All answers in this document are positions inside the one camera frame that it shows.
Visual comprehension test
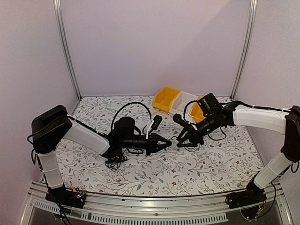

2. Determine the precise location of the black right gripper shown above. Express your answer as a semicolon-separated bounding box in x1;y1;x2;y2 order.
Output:
176;114;219;148

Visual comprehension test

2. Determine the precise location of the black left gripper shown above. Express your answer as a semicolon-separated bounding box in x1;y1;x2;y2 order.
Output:
121;134;172;157

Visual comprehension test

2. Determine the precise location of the thin black cable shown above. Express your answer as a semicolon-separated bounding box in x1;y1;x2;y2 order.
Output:
167;135;207;153

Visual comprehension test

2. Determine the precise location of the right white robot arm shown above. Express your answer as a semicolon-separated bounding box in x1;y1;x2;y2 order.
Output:
173;98;300;204

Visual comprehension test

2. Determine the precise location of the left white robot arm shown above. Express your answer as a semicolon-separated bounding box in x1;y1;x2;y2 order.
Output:
27;105;172;203

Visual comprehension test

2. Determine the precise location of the right yellow plastic bin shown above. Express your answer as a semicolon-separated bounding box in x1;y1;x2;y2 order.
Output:
186;102;205;123

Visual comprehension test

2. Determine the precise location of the yellow plastic bin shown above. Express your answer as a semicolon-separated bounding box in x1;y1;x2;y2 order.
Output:
152;86;180;112
186;102;205;123

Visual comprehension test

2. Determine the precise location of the white translucent plastic bin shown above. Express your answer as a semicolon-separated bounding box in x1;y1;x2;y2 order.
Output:
169;91;198;114

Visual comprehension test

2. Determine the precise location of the left yellow plastic bin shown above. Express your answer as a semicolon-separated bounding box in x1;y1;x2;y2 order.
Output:
152;86;180;112

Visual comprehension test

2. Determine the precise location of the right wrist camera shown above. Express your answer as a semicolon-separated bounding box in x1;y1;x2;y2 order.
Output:
172;113;190;127

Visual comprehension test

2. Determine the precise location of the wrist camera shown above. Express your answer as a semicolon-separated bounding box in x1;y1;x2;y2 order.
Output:
145;115;162;139
172;113;190;127

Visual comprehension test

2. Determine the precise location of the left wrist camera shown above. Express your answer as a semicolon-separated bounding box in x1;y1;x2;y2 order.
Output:
145;115;162;139

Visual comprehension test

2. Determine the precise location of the right arm black hose cable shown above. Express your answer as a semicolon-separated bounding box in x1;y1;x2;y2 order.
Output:
183;99;200;120

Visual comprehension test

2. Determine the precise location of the arm black hose cable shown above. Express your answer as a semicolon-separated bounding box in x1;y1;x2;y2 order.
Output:
183;99;200;120
110;102;152;134

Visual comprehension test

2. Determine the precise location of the left arm black hose cable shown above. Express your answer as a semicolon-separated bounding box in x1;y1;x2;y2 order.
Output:
110;102;152;134

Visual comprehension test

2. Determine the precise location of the tangled black cable pile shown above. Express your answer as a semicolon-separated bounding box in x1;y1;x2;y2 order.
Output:
104;156;128;171

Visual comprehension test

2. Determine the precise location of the aluminium front rail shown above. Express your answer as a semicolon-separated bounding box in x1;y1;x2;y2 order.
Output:
20;181;295;225

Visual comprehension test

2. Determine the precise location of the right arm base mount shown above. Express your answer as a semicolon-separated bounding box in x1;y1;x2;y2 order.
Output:
225;182;267;220

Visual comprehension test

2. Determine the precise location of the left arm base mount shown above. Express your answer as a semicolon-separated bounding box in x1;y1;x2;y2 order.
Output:
45;186;86;209

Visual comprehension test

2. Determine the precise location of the right aluminium frame post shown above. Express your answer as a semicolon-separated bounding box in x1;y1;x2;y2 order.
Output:
230;0;257;100

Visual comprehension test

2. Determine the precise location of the aluminium frame post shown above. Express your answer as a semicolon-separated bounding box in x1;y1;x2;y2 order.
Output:
230;0;257;100
53;0;82;100

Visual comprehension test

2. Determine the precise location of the left aluminium frame post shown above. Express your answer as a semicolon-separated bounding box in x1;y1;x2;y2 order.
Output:
53;0;82;100

